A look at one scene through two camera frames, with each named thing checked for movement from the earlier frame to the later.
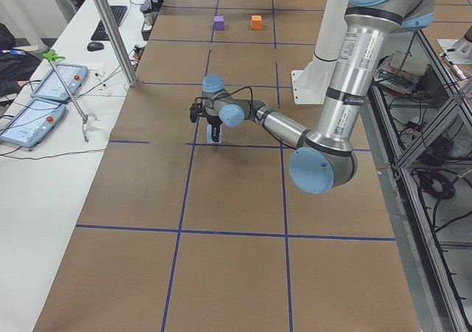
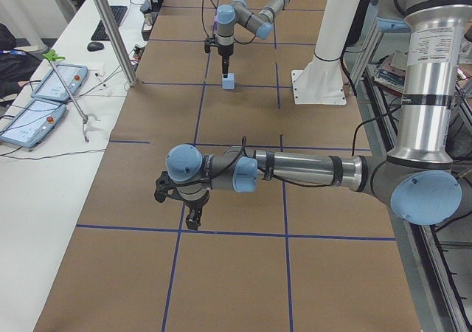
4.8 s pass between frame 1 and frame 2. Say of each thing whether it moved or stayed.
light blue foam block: moved
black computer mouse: stayed
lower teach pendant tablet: stayed
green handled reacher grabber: stayed
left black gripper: moved
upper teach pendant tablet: stayed
